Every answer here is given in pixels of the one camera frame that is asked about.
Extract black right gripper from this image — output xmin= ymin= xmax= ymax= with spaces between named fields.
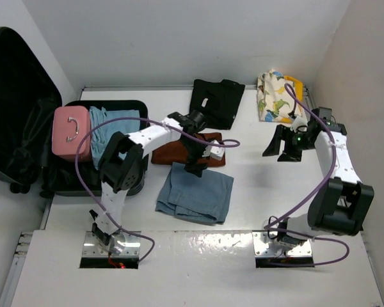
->
xmin=263 ymin=125 xmax=316 ymax=162

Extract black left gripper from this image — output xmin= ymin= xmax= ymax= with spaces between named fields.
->
xmin=179 ymin=134 xmax=218 ymax=177

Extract rust brown towel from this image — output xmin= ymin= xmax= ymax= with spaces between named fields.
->
xmin=151 ymin=132 xmax=226 ymax=168

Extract grey-blue shorts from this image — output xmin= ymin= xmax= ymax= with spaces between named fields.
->
xmin=156 ymin=162 xmax=234 ymax=224

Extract dinosaur print cream cloth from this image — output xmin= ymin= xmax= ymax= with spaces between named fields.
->
xmin=257 ymin=69 xmax=296 ymax=123

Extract black t-shirt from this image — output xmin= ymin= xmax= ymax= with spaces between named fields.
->
xmin=189 ymin=79 xmax=245 ymax=130

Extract light blue trousers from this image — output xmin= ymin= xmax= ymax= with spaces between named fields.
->
xmin=89 ymin=106 xmax=140 ymax=170

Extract pink vanity case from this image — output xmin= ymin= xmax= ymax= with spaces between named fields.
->
xmin=52 ymin=106 xmax=91 ymax=162

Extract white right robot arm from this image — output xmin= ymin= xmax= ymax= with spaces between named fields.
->
xmin=263 ymin=122 xmax=374 ymax=251

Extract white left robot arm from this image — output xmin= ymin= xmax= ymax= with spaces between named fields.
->
xmin=90 ymin=111 xmax=212 ymax=247

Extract yellow plastic tray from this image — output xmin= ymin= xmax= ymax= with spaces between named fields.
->
xmin=284 ymin=75 xmax=304 ymax=117

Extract black open suitcase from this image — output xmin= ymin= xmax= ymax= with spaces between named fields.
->
xmin=0 ymin=27 xmax=150 ymax=196

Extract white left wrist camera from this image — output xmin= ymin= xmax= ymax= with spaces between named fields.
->
xmin=202 ymin=140 xmax=225 ymax=161

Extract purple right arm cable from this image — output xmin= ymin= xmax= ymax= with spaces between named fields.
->
xmin=264 ymin=83 xmax=350 ymax=267

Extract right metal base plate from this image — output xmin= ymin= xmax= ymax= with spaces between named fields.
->
xmin=252 ymin=230 xmax=313 ymax=260

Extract metal base plate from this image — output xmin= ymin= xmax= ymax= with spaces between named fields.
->
xmin=81 ymin=232 xmax=141 ymax=258
xmin=252 ymin=230 xmax=313 ymax=260

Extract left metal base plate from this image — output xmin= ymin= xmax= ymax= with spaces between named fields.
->
xmin=81 ymin=232 xmax=141 ymax=258

